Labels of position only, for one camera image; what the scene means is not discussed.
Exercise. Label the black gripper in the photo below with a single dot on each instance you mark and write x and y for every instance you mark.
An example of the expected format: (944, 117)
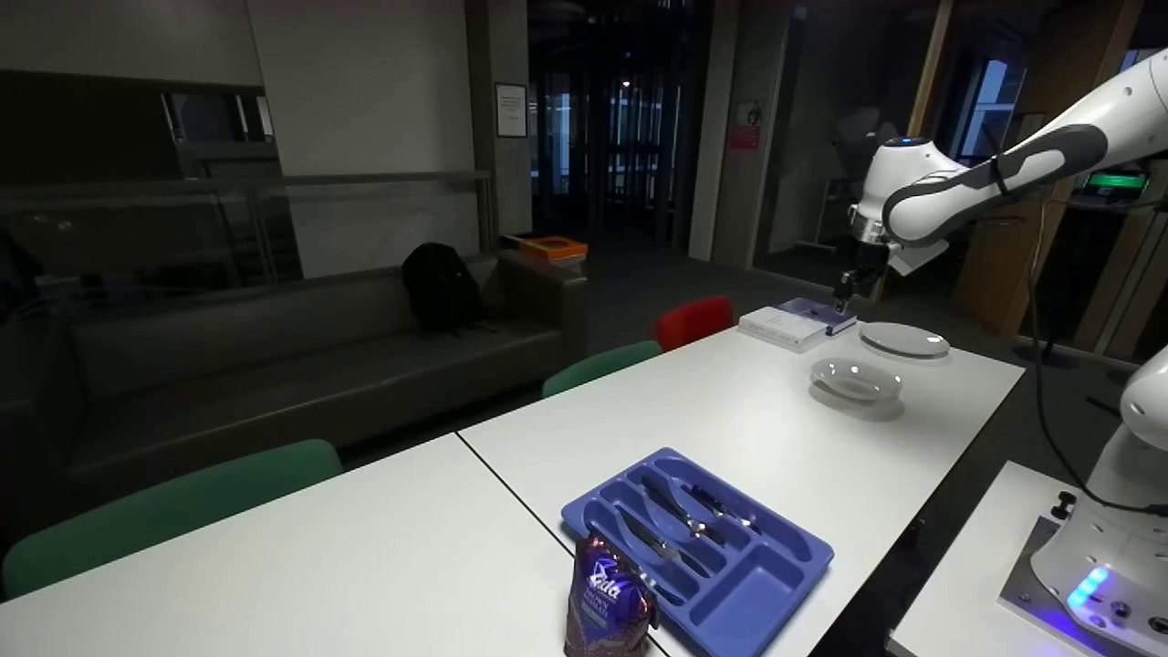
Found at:
(857, 280)

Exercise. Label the white deep plate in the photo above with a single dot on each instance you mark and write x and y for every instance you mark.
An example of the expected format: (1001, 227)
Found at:
(855, 383)

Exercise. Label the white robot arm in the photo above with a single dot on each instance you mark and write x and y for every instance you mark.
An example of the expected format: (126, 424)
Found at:
(915, 194)

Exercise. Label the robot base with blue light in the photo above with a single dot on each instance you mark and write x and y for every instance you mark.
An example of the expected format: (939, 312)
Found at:
(1096, 564)

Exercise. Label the white flat round plate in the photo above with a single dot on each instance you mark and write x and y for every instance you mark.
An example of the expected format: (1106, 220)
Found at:
(901, 342)

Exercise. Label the white and blue box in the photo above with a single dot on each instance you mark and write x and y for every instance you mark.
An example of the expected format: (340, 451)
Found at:
(797, 321)

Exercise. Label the red chair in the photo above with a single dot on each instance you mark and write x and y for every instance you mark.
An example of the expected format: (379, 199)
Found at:
(696, 321)

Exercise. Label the green chair far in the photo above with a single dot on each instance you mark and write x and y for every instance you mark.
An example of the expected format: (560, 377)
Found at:
(596, 367)

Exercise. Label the green chair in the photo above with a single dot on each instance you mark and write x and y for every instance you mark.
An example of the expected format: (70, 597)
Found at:
(164, 512)
(596, 367)

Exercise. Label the orange topped bin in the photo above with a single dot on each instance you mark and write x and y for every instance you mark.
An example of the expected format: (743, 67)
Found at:
(548, 249)

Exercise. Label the blue cutlery tray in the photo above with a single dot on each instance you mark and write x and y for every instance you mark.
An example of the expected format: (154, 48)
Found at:
(728, 569)

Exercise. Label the black backpack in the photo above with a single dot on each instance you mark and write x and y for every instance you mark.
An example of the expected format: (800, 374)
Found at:
(438, 288)

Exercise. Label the purple snack bag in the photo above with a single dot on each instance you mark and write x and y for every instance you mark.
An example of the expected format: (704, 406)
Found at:
(608, 610)

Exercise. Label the green chair near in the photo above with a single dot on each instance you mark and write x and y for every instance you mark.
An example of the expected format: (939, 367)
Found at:
(164, 512)

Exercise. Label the dark grey sofa bench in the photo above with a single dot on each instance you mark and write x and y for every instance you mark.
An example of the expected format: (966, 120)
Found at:
(152, 393)

